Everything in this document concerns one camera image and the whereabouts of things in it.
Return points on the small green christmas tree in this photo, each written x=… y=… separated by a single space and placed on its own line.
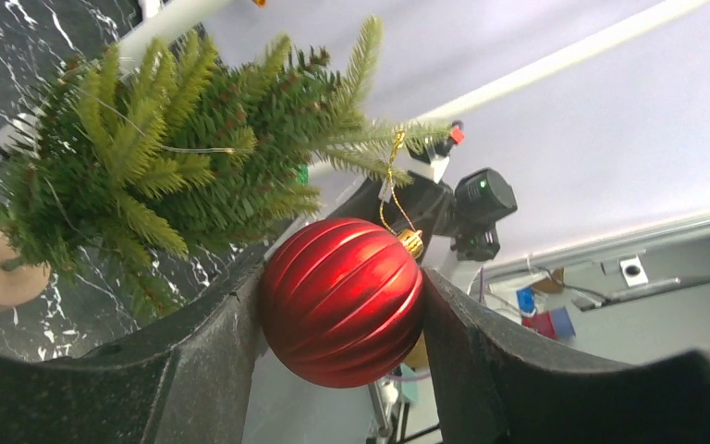
x=184 y=153

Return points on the white PVC pipe frame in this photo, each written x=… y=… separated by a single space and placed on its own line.
x=573 y=96

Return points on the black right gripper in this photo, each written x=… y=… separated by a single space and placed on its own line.
x=429 y=205

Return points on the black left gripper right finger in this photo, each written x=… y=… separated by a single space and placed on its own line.
x=496 y=381

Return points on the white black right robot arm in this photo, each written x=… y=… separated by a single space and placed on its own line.
x=458 y=223

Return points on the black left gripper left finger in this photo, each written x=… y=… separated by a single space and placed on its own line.
x=183 y=379

